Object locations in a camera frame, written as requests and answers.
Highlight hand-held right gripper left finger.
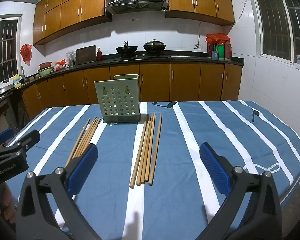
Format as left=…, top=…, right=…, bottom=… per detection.
left=15, top=143, right=99, bottom=240

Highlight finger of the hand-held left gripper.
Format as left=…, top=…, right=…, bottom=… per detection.
left=5, top=129, right=41, bottom=155
left=0, top=128, right=15, bottom=147

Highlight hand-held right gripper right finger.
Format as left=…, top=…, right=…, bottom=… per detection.
left=190, top=142, right=283, bottom=240

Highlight wooden chopstick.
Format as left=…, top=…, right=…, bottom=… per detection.
left=145, top=113, right=156, bottom=182
left=129, top=121, right=147, bottom=188
left=148, top=114, right=163, bottom=185
left=136, top=114, right=151, bottom=185
left=82, top=118, right=102, bottom=153
left=79, top=117, right=100, bottom=156
left=65, top=118, right=90, bottom=167
left=76, top=116, right=97, bottom=158
left=140, top=114, right=154, bottom=183
left=73, top=117, right=94, bottom=159

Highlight green perforated utensil holder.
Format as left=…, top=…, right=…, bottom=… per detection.
left=94, top=74, right=141, bottom=124

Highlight person's left hand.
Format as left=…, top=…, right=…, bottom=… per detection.
left=0, top=181, right=17, bottom=225

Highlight blue white striped tablecloth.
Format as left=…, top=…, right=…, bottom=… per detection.
left=5, top=100, right=300, bottom=240

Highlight grey metal pan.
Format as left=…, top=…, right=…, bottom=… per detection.
left=0, top=83, right=16, bottom=101

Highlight green basin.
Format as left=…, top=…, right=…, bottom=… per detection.
left=37, top=67, right=55, bottom=77

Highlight crumpled red plastic bag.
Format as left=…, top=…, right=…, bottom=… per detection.
left=54, top=59, right=66, bottom=71

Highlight red plastic bag on hook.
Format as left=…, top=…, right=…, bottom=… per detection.
left=20, top=44, right=33, bottom=67

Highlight clear plastic bag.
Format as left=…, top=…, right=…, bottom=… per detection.
left=66, top=50, right=77, bottom=68

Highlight wooden base cabinets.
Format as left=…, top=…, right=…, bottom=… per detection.
left=21, top=62, right=243, bottom=121

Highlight dark cutting board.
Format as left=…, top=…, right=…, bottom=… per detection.
left=75, top=45, right=97, bottom=65

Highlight black kitchen countertop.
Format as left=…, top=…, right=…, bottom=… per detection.
left=15, top=54, right=245, bottom=88

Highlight bottles under red bags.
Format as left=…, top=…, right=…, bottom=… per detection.
left=206, top=33, right=232, bottom=61

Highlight gas stove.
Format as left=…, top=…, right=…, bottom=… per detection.
left=112, top=53, right=170, bottom=60

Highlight open black wok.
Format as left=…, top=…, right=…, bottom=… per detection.
left=115, top=41, right=139, bottom=57

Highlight black wok with lid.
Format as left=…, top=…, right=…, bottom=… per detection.
left=143, top=39, right=166, bottom=56

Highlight white string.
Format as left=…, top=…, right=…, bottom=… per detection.
left=243, top=163, right=281, bottom=173

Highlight barred window with white frame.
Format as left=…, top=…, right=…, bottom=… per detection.
left=245, top=0, right=300, bottom=68
left=0, top=15, right=22, bottom=88

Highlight wooden wall cabinets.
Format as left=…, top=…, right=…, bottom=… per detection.
left=33, top=0, right=113, bottom=46
left=165, top=0, right=235, bottom=26

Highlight white wall cable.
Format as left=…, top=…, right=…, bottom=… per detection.
left=197, top=0, right=252, bottom=46

